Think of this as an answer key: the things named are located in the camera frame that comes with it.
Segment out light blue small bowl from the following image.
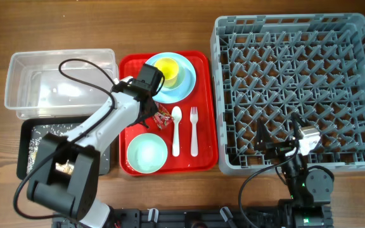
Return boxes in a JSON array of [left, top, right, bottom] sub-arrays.
[[162, 66, 185, 91]]

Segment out black waste tray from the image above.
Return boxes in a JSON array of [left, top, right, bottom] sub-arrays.
[[16, 115, 112, 181]]

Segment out red snack wrapper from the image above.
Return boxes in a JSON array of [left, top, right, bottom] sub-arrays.
[[153, 101, 174, 130]]

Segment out clear plastic bin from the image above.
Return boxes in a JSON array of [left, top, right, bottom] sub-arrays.
[[4, 49, 118, 119]]

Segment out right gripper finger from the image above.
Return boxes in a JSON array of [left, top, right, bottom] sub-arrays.
[[291, 112, 305, 139], [256, 119, 272, 149]]

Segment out white plastic fork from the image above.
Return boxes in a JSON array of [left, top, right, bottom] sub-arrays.
[[190, 106, 198, 157]]

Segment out yellow plastic cup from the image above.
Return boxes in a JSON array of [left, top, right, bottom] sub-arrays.
[[155, 58, 179, 88]]

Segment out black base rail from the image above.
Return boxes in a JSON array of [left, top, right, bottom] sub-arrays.
[[51, 207, 334, 228]]

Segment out green bowl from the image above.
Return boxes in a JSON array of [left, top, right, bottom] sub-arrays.
[[127, 133, 168, 174]]

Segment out light blue plate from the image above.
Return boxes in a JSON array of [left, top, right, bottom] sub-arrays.
[[145, 52, 196, 104]]

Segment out red plastic tray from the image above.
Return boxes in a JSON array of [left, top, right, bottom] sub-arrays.
[[119, 51, 219, 176]]

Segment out grey dishwasher rack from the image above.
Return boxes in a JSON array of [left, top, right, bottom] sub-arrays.
[[210, 13, 365, 175]]

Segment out food scraps and rice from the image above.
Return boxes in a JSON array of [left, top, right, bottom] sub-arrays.
[[27, 123, 79, 174]]

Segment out white plastic spoon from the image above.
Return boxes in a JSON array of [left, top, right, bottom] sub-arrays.
[[171, 106, 182, 157]]

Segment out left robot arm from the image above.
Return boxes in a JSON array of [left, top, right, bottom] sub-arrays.
[[23, 75, 164, 227]]

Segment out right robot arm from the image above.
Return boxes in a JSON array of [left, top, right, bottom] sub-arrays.
[[254, 113, 335, 227]]

